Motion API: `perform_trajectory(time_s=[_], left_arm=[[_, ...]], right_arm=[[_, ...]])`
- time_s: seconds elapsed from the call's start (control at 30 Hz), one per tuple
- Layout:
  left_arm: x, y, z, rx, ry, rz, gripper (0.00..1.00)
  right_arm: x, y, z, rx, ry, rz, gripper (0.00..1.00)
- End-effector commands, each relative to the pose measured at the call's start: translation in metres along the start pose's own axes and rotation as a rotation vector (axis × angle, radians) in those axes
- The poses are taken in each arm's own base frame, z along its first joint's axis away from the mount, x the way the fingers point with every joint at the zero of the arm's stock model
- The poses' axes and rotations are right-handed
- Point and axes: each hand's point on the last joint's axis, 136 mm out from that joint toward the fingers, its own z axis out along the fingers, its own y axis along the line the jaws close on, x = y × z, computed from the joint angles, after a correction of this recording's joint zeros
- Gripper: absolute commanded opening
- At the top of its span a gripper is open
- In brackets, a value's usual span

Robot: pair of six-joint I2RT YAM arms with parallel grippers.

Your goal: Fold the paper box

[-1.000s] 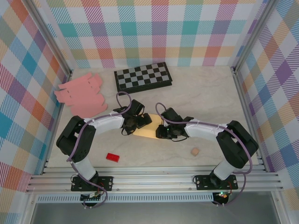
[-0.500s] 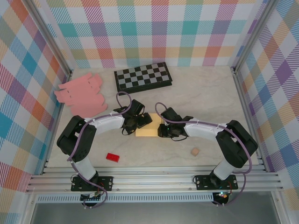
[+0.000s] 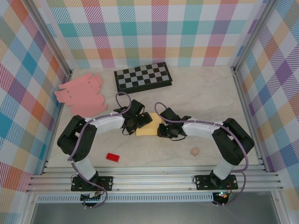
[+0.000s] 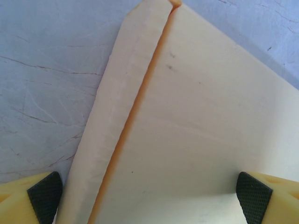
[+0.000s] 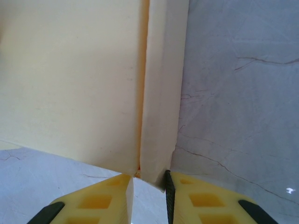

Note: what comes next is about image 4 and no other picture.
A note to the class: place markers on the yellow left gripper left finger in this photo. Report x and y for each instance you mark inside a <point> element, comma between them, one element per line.
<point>21,200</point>

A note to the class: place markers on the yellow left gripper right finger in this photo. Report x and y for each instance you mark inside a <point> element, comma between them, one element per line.
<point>275,200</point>

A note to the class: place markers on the yellow paper box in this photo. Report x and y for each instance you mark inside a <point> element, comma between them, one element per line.
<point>187,116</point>

